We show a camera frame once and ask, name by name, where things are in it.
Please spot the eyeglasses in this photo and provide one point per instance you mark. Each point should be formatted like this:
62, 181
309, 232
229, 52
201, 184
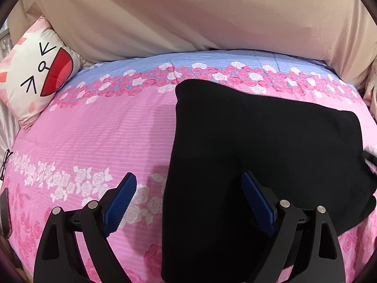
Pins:
3, 165

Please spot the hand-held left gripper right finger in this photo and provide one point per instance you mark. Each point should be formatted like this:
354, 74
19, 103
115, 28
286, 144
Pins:
257, 203

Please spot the black pants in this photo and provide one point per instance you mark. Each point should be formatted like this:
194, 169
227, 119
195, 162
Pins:
250, 168

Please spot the cat face pillow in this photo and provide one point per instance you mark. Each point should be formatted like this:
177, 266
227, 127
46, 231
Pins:
29, 73

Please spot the dark smartphone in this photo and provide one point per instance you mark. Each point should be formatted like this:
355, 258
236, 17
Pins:
4, 215

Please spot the pink rose-print blanket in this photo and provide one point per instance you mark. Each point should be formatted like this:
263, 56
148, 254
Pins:
97, 129

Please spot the beige sheet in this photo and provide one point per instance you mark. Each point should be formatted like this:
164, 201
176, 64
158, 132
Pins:
200, 14

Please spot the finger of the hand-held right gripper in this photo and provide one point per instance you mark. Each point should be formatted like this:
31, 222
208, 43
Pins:
371, 157

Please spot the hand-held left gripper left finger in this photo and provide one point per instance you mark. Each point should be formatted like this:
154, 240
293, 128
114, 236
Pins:
120, 203

